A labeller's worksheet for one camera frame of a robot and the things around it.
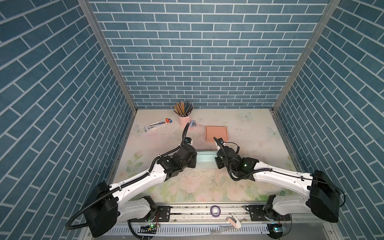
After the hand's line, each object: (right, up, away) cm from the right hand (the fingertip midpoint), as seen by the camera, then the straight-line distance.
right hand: (215, 153), depth 82 cm
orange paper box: (+4, +11, +20) cm, 23 cm away
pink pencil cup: (-20, +18, +22) cm, 35 cm away
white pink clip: (+7, -29, -12) cm, 33 cm away
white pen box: (-39, +15, +26) cm, 50 cm away
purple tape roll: (+1, -28, -8) cm, 29 cm away
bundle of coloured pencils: (-20, +27, +23) cm, 40 cm away
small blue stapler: (-13, +16, +26) cm, 34 cm away
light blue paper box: (-5, -4, 0) cm, 6 cm away
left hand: (-11, -2, -1) cm, 11 cm away
